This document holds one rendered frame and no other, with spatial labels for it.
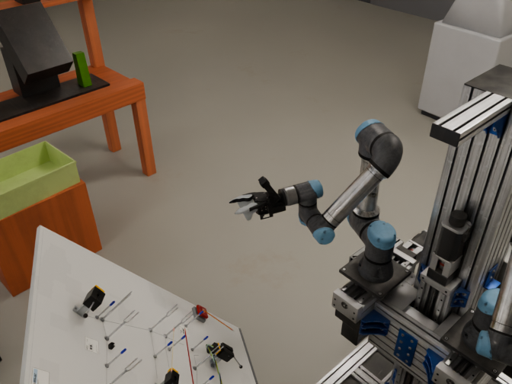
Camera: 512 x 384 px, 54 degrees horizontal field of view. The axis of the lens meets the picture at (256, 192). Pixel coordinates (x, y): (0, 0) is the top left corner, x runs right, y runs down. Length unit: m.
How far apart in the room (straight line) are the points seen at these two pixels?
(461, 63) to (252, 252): 3.04
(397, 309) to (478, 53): 3.78
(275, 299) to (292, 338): 0.36
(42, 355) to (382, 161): 1.25
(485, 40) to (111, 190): 3.86
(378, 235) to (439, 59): 3.96
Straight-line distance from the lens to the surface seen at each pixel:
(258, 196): 1.93
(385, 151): 1.87
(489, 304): 1.95
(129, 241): 4.24
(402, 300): 2.30
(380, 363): 3.15
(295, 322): 3.53
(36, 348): 1.50
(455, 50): 5.74
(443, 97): 5.95
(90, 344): 1.63
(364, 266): 2.20
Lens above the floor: 2.72
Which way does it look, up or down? 36 degrees down
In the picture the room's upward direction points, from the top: 1 degrees counter-clockwise
